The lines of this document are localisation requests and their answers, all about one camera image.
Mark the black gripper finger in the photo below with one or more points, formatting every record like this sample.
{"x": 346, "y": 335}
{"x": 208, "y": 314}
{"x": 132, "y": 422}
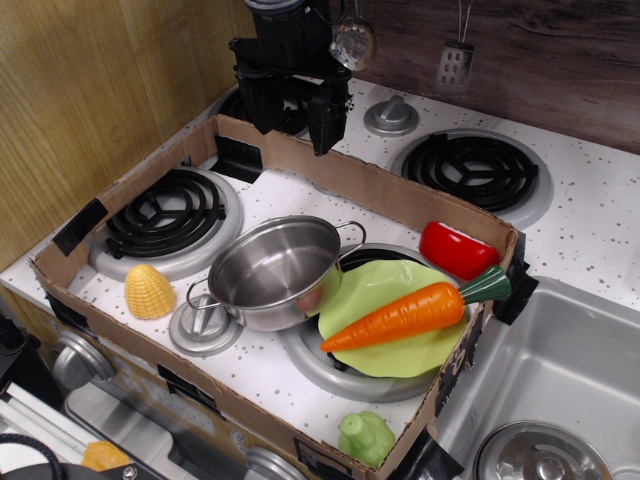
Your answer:
{"x": 327, "y": 116}
{"x": 262, "y": 98}

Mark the silver stove knob back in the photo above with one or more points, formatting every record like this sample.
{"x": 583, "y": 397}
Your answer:
{"x": 391, "y": 118}

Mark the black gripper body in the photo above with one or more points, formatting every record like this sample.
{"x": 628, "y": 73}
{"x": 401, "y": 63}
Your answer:
{"x": 291, "y": 44}

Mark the red toy pepper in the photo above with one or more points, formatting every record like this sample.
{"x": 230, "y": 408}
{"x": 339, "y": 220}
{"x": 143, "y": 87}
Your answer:
{"x": 455, "y": 252}

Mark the orange toy carrot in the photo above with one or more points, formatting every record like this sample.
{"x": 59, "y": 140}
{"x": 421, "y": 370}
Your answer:
{"x": 433, "y": 307}

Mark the brown cardboard fence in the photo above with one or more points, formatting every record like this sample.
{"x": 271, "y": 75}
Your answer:
{"x": 398, "y": 202}

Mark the silver stove knob front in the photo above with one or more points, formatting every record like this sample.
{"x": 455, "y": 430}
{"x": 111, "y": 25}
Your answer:
{"x": 201, "y": 327}

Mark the orange toy piece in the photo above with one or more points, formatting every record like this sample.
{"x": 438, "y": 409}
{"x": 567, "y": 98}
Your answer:
{"x": 101, "y": 456}

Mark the silver oven knob left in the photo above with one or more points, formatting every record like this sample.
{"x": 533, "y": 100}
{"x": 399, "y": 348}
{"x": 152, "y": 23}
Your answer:
{"x": 79, "y": 363}

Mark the silver sink drain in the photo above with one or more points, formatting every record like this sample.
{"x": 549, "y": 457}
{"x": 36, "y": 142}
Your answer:
{"x": 538, "y": 451}

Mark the front right black burner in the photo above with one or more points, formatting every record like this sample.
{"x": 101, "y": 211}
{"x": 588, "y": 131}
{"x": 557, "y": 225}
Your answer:
{"x": 302, "y": 344}

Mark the hanging slotted metal spoon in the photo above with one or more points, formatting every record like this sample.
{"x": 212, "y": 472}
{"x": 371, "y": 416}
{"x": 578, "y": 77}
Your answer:
{"x": 354, "y": 41}

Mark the silver oven knob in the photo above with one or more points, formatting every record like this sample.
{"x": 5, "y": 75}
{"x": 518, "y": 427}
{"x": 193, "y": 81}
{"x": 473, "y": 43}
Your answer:
{"x": 262, "y": 464}
{"x": 79, "y": 363}

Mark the green toy vegetable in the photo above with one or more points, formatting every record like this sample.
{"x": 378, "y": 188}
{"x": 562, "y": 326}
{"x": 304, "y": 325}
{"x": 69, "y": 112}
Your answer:
{"x": 366, "y": 437}

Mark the yellow toy corn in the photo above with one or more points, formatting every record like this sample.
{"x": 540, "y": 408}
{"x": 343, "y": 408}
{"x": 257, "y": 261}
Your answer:
{"x": 149, "y": 294}

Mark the stainless steel pot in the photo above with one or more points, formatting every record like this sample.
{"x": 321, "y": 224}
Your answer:
{"x": 281, "y": 272}

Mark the light green plastic plate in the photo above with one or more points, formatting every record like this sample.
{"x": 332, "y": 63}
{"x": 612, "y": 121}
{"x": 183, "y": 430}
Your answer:
{"x": 371, "y": 286}

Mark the grey toy sink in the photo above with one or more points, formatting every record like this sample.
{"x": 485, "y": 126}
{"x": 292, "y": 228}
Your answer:
{"x": 570, "y": 359}

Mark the hanging metal spatula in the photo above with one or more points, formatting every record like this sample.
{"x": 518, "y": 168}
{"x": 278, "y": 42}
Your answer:
{"x": 455, "y": 65}

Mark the front left black burner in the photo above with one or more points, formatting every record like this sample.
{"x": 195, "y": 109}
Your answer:
{"x": 177, "y": 226}

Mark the silver oven knob middle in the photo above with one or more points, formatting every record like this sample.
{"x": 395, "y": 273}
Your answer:
{"x": 262, "y": 464}

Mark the back right black burner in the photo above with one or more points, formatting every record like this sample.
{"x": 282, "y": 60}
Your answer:
{"x": 489, "y": 170}

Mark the silver stove knob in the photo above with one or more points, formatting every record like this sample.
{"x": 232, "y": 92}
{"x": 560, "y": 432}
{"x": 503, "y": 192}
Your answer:
{"x": 391, "y": 118}
{"x": 201, "y": 327}

